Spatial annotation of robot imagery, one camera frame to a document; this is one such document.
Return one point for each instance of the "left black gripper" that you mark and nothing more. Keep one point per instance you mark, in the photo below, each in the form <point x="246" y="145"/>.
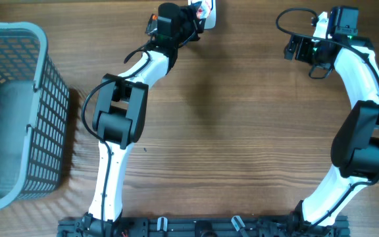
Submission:
<point x="190" y="12"/>

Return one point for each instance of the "black hex wrench packet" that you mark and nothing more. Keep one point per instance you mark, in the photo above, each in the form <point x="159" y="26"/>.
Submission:
<point x="152" y="25"/>

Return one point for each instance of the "grey plastic basket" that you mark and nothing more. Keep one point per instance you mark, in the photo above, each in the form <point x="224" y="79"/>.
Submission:
<point x="34" y="103"/>

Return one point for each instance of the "red snack packet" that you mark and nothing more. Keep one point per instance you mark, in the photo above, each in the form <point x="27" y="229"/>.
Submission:
<point x="203" y="8"/>

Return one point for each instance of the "white barcode scanner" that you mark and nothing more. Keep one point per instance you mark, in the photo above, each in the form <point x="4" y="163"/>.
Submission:
<point x="209" y="23"/>

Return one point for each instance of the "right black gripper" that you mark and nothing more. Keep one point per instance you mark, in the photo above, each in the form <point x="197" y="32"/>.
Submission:
<point x="304" y="43"/>

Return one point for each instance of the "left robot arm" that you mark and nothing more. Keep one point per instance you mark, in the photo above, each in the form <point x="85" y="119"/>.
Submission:
<point x="119" y="115"/>

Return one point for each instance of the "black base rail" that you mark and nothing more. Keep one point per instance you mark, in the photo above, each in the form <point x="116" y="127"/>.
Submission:
<point x="235" y="226"/>

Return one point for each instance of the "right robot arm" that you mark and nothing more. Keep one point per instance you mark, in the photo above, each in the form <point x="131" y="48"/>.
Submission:
<point x="336" y="46"/>

